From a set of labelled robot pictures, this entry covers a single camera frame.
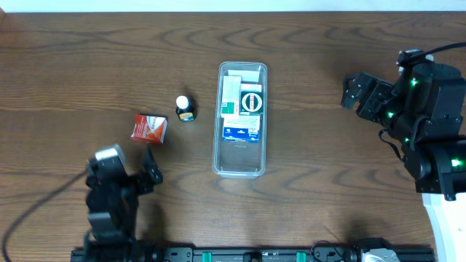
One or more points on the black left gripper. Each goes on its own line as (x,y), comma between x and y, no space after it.
(136,179)

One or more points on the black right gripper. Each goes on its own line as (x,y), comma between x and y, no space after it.
(369,96)

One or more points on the clear plastic container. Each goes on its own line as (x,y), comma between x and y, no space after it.
(239,144)

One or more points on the blue Kool Fever box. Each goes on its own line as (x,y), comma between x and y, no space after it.
(242,129)

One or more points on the white green medicine box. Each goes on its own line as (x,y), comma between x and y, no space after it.
(230,97)

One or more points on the green Zam-Buk box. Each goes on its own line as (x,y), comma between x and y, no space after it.
(251,103)

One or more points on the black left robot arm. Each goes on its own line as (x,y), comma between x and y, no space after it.
(112,208)

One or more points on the red Panadol box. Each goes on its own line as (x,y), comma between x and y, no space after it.
(150,129)

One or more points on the dark Woods syrup bottle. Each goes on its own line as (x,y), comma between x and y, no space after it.
(185,108)

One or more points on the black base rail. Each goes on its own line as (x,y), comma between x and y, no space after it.
(364,250)

